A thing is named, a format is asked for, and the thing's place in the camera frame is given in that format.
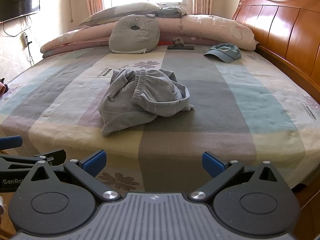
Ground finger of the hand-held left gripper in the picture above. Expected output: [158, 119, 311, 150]
[0, 135, 23, 150]
[0, 149, 67, 171]

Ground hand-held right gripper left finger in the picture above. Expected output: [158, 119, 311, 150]
[30, 150, 123, 204]

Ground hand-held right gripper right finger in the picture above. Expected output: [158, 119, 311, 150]
[187, 151, 279, 203]

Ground grey printed pants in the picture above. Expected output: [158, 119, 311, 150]
[97, 69, 195, 137]

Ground white power strip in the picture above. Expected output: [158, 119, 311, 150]
[21, 32, 32, 47]

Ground blue cap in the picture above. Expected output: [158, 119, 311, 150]
[204, 43, 242, 63]

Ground black phone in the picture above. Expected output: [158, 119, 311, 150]
[167, 44, 195, 50]

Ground grey cat face cushion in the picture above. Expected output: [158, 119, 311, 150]
[109, 14, 160, 54]

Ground pink floral quilt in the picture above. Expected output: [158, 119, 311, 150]
[41, 14, 258, 59]

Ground black television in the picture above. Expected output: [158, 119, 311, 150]
[0, 0, 40, 23]

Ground wooden headboard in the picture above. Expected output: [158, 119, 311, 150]
[232, 0, 320, 105]

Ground grey patterned pillow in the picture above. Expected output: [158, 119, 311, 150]
[79, 2, 162, 27]

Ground folded grey blue cloth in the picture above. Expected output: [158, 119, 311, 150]
[160, 5, 188, 18]

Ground black wall cable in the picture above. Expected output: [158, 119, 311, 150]
[2, 16, 35, 67]

